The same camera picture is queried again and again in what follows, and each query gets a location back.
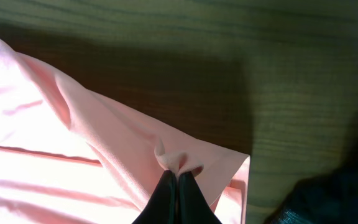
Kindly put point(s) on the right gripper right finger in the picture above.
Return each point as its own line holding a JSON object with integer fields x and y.
{"x": 193, "y": 207}

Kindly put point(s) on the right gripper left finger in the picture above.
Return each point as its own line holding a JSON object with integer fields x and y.
{"x": 161, "y": 207}

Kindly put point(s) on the coral pink t-shirt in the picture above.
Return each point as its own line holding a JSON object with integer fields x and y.
{"x": 70, "y": 155}

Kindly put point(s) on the black shorts red waistband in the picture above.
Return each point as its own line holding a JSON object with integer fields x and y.
{"x": 325, "y": 199}

